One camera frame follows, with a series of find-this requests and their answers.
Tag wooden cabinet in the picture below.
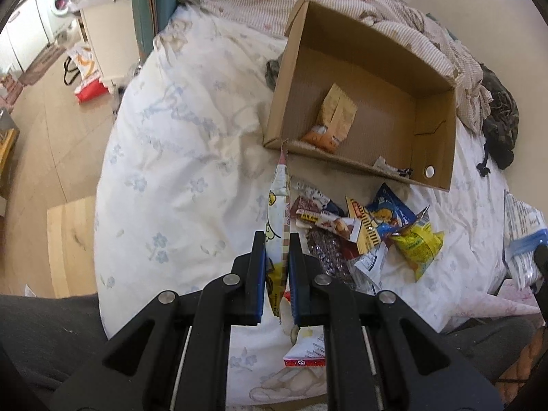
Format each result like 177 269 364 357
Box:
0 109 20 198

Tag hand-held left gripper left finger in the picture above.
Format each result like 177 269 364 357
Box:
49 231 268 411

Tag orange white shopping bag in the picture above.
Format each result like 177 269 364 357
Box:
64 43 110 103

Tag dark camouflage cloth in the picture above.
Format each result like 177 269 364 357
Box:
475 62 521 178

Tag dark red patterned snack packet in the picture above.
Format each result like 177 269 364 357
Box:
306 227 358 292

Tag patterned rug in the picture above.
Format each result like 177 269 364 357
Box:
19 45 65 86

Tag cardboard box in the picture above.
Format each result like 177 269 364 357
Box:
262 0 459 192

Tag brown white chocolate pastry packet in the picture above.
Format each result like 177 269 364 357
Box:
293 197 362 242

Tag pink floral cloth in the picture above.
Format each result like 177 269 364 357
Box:
445 280 542 330

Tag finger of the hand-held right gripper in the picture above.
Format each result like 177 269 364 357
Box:
532 245 548 294

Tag blue white plastic bag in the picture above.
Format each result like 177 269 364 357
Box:
503 190 548 292

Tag white kitchen cabinet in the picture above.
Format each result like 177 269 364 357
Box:
0 0 50 73

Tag teal headboard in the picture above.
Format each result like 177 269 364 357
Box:
128 0 206 56

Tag dark grey cloth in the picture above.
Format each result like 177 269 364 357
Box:
265 60 282 91

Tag person's dark grey trousers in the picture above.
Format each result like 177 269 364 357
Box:
0 293 548 411

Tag white yellow cartoon snack packet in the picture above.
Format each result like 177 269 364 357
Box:
266 148 300 345

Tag white floral duvet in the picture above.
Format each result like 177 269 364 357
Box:
93 9 548 407

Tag yellow black striped snack packet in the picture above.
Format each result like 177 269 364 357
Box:
345 197 382 255

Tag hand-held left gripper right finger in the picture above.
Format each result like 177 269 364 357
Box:
288 232 503 411

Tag small white black packet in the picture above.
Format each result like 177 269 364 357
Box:
372 156 415 179

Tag orange beige snack packet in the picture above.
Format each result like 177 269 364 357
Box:
300 83 358 155

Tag silver white snack packet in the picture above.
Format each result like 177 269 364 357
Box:
349 244 388 296

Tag white red-edged snack packet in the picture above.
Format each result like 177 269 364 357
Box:
283 325 328 369

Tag yellow green snack packet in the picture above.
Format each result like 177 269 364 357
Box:
387 218 445 282

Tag blue cartoon snack packet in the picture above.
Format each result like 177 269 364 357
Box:
370 183 418 234

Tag navy pink snack packet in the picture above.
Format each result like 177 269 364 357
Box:
290 177 332 206

